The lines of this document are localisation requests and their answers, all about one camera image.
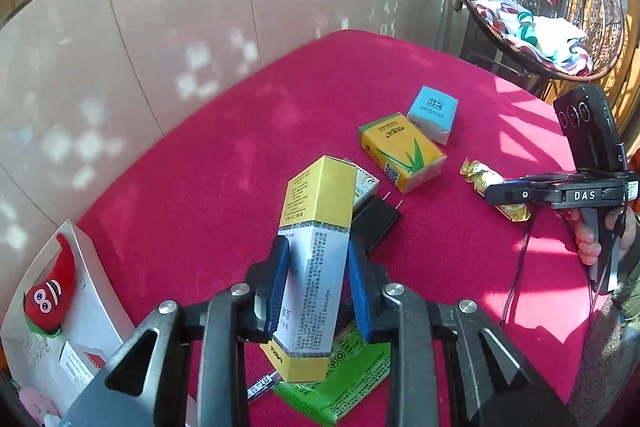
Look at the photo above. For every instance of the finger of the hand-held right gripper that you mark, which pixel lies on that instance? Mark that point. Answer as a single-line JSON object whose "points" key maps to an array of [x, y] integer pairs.
{"points": [[520, 194]]}

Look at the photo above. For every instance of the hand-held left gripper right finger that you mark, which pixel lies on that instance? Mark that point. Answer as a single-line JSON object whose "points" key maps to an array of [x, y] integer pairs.
{"points": [[360, 292]]}

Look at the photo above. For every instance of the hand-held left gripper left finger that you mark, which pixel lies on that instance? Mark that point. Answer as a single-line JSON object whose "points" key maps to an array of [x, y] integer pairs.
{"points": [[277, 287]]}

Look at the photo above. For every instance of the yellow white medicine box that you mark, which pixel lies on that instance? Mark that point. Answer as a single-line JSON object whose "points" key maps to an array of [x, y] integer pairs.
{"points": [[312, 257]]}

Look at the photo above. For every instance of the green packet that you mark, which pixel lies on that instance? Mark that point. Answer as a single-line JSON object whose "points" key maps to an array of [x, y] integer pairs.
{"points": [[350, 382]]}

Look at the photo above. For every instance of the blue tissue pack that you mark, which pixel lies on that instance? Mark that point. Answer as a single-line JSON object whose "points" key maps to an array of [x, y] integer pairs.
{"points": [[432, 107]]}

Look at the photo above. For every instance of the yellow tissue pack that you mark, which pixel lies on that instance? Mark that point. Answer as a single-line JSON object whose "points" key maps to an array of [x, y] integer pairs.
{"points": [[400, 147]]}

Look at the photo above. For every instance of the white cardboard box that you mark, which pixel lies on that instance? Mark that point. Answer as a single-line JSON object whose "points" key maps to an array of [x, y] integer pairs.
{"points": [[95, 277]]}

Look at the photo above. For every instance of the red chili plush toy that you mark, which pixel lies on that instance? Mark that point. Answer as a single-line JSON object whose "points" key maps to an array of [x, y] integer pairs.
{"points": [[50, 292]]}

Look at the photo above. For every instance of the person's right forearm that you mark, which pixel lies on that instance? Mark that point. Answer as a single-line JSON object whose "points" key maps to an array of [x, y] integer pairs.
{"points": [[610, 347]]}

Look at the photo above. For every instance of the person's right hand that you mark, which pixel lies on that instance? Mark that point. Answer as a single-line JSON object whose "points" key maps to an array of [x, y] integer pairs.
{"points": [[587, 239]]}

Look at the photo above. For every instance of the gold candy wrapper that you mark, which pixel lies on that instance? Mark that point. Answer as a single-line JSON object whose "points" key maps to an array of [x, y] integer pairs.
{"points": [[480, 174]]}

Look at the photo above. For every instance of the black charger plug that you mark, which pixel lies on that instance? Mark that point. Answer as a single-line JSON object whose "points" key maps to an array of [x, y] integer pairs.
{"points": [[375, 219]]}

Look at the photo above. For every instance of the ballpoint pen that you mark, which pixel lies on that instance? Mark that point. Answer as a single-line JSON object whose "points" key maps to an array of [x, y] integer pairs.
{"points": [[260, 388]]}

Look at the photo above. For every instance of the small white card pack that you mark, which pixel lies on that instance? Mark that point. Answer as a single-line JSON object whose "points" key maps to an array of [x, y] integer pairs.
{"points": [[365, 187]]}

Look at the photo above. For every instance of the green cloth item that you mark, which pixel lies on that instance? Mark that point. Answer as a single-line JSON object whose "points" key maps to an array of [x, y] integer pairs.
{"points": [[526, 29]]}

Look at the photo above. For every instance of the red white seat cushion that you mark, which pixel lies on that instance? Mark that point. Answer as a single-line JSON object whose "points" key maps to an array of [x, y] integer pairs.
{"points": [[487, 12]]}

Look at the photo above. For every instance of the small white red box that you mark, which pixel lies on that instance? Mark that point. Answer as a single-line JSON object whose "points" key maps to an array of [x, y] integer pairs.
{"points": [[75, 364]]}

